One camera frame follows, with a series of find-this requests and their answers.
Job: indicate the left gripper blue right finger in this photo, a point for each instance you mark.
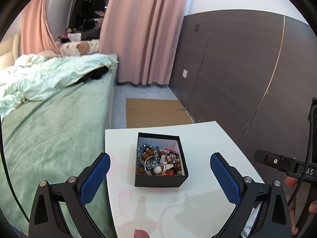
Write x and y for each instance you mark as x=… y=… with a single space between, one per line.
x=261 y=210

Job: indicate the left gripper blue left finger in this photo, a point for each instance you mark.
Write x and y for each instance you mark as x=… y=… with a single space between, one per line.
x=47 y=219

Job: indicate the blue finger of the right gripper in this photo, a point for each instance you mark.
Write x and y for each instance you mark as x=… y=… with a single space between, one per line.
x=280 y=162

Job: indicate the black jewelry box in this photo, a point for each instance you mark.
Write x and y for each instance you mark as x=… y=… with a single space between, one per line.
x=170 y=146

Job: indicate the right hand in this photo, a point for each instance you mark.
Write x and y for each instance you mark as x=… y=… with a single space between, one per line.
x=302 y=206

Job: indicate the left hand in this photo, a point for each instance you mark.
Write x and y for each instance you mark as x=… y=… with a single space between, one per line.
x=139 y=233

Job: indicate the green bed mattress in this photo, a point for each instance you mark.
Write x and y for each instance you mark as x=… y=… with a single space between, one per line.
x=53 y=140

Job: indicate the flattened cardboard sheet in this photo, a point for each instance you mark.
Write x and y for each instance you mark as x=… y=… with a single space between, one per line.
x=155 y=113

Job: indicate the light green duvet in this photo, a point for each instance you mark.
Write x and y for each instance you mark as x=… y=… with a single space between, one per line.
x=36 y=78

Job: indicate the bear print pillow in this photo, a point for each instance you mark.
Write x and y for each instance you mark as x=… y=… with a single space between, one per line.
x=72 y=49

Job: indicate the beige headboard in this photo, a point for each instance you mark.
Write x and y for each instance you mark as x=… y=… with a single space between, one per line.
x=9 y=51

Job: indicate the pink curtain left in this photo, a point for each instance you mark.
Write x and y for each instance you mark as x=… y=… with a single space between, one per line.
x=36 y=35

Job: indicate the pink curtain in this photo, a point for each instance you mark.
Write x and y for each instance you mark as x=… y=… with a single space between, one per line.
x=36 y=35
x=144 y=35

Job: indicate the pink curtain right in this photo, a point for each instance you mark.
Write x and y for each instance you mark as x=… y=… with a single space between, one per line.
x=144 y=35

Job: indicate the dark wood wall panel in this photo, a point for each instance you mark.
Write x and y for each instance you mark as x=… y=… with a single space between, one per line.
x=253 y=72

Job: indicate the white wall socket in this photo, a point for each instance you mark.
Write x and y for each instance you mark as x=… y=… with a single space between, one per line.
x=184 y=73

